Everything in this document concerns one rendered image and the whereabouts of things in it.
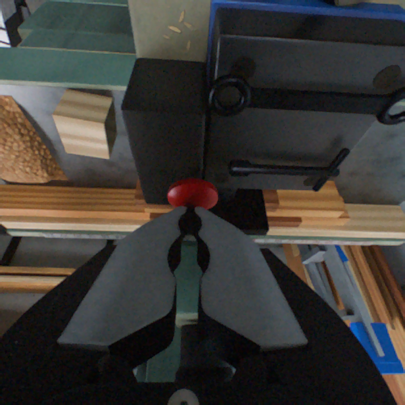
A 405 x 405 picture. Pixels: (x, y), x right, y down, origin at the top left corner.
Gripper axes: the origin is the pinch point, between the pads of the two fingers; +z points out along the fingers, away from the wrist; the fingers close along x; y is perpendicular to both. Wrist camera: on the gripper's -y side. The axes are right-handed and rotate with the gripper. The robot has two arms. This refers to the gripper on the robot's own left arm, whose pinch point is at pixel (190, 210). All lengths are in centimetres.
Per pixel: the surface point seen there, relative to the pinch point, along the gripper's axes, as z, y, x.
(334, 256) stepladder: 60, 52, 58
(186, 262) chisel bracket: 7.4, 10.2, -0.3
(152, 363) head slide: 6.3, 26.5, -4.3
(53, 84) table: 12.3, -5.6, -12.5
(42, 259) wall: 186, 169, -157
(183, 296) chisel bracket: 4.5, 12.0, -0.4
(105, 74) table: 13.6, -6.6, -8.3
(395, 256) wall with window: 93, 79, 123
